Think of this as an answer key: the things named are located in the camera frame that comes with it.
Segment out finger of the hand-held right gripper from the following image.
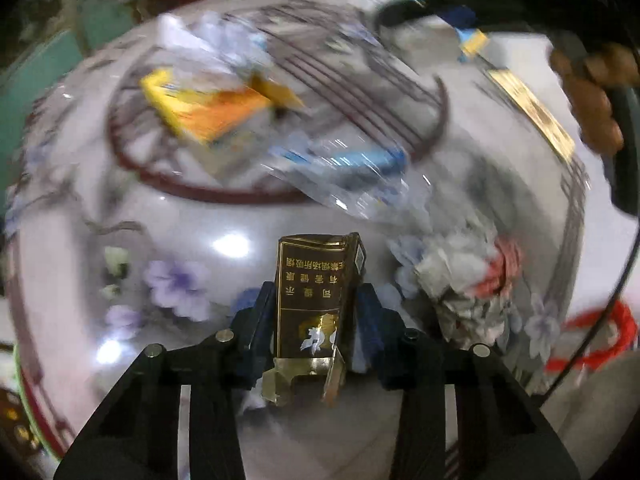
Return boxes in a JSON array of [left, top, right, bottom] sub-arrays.
[[374, 0, 501, 34]]

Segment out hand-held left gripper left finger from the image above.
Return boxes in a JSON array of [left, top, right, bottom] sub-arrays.
[[52, 280, 281, 480]]

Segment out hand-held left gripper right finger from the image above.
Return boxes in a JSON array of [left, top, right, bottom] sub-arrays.
[[350, 282, 581, 480]]

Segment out brown gold cigarette box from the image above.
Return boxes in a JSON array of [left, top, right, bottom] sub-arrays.
[[260, 232, 367, 407]]

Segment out yellow snack packet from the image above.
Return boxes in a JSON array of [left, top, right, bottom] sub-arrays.
[[249, 74, 307, 112]]

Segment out clear blue plastic package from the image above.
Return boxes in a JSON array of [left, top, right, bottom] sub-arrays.
[[267, 132, 437, 222]]

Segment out yellow carton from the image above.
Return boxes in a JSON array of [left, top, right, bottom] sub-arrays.
[[140, 69, 273, 146]]

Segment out person's right hand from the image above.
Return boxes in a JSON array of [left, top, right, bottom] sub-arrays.
[[550, 42, 640, 157]]

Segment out blue yellow packet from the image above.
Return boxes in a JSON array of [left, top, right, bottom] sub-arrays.
[[457, 27, 491, 63]]

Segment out floral printed dining table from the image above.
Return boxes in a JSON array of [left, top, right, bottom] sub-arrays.
[[5, 0, 591, 480]]

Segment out gold flat box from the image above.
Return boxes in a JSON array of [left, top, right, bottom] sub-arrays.
[[486, 67, 577, 162]]

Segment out teal kitchen cabinets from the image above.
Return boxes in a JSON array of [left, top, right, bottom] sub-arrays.
[[0, 0, 138, 196]]

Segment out black cable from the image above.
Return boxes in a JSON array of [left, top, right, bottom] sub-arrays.
[[537, 215, 640, 408]]

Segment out red strap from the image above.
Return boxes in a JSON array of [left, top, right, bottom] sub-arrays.
[[545, 300, 640, 375]]

